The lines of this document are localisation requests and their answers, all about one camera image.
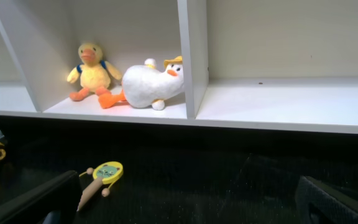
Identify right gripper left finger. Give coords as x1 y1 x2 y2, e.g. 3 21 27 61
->
0 170 83 224

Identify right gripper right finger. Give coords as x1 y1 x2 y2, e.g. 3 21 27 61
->
294 175 358 224

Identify yellow rattle drum toy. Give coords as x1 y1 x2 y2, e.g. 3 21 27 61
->
76 161 124 212

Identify white shelf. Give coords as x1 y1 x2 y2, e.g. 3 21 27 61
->
0 0 358 136

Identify yellow plush duck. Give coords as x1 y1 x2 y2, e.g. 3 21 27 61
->
66 42 123 102

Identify white plush duck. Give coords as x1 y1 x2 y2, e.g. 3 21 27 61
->
98 55 186 111

